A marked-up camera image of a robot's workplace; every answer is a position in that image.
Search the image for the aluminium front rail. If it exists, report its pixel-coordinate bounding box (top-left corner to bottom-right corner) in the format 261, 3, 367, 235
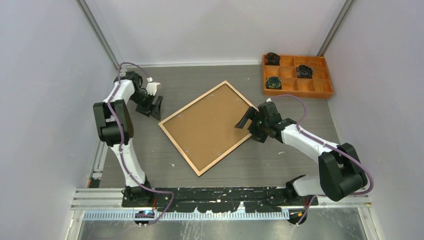
71, 186, 372, 223

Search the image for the black tape roll middle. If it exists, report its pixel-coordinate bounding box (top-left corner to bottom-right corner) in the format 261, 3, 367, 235
296, 64, 314, 79

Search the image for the orange compartment tray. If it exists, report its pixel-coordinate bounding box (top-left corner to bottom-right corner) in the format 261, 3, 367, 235
261, 54, 334, 99

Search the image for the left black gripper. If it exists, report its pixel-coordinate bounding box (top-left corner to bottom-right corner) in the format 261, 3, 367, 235
130, 91, 163, 121

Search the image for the wooden picture frame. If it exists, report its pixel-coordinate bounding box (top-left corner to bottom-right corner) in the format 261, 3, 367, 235
157, 80, 260, 178

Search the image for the black tape roll back left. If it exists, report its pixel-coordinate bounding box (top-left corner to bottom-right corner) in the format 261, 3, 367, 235
264, 52, 281, 66

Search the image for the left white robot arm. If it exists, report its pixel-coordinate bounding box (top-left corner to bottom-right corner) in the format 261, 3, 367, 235
93, 71, 163, 207

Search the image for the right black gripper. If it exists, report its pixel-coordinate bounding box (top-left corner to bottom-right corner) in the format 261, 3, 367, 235
235, 106, 270, 143

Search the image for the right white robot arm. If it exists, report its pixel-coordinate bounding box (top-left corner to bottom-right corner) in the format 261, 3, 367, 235
235, 101, 371, 205

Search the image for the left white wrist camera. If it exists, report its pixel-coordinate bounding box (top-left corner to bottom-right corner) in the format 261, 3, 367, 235
145, 77, 162, 96

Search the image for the black green tape roll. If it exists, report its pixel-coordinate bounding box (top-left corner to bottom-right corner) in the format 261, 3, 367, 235
265, 76, 282, 90

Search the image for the brown backing board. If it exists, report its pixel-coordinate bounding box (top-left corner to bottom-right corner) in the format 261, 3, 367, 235
162, 84, 254, 173

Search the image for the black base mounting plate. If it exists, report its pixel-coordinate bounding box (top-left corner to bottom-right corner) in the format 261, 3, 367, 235
121, 186, 318, 213

